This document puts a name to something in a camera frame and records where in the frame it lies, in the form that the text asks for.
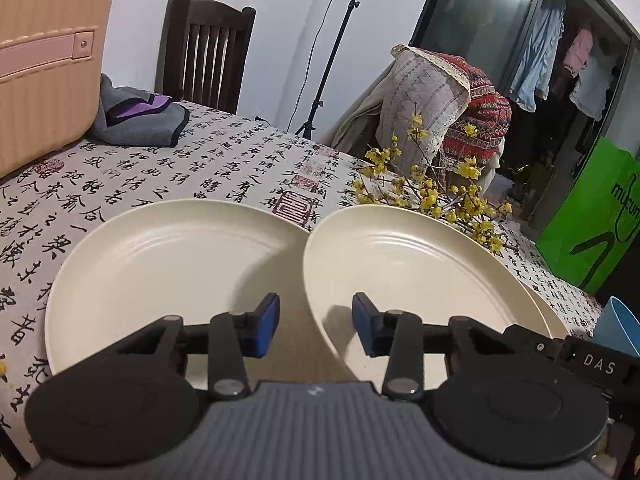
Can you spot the hanging pink garment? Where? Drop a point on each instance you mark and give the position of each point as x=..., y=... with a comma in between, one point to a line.
x=577, y=52

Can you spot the dark wooden chair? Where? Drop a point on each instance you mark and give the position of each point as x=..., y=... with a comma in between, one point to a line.
x=210, y=50

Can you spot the beige coat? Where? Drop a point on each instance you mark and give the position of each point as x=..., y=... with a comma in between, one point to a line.
x=360, y=120

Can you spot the blue bowl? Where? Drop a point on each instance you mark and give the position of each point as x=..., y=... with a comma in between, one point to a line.
x=620, y=325

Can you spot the yellow flower branch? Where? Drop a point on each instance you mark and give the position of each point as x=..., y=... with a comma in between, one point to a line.
x=430, y=195

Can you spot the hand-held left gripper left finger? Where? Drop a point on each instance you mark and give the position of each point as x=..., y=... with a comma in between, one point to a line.
x=270, y=325

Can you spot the cream quilted cloth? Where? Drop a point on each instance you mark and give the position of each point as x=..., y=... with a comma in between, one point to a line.
x=425, y=100

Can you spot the green paper bag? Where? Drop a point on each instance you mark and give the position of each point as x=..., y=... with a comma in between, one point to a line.
x=585, y=220

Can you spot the dark framed glass door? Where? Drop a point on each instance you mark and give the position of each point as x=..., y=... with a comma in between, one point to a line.
x=470, y=15

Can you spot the pink beige hard case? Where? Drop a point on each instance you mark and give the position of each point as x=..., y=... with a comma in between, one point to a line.
x=45, y=85

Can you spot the cream plate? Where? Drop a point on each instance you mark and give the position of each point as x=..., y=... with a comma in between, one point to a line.
x=425, y=270
x=165, y=260
x=555, y=317

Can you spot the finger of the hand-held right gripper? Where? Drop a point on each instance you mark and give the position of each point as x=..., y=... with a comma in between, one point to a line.
x=535, y=344

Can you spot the hanging blue shirt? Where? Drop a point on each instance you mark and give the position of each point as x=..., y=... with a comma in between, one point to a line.
x=537, y=60

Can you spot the grey purple pouch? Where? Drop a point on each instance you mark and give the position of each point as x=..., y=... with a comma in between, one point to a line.
x=145, y=127

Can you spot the hanging white shirt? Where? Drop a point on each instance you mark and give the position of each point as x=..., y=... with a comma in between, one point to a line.
x=595, y=85

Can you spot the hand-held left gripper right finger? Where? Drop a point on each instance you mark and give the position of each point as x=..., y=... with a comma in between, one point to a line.
x=362, y=320

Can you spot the red patterned cloth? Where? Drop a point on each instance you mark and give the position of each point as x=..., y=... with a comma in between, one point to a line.
x=482, y=110

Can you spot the black studio light stand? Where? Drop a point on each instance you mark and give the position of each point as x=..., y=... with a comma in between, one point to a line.
x=340, y=35

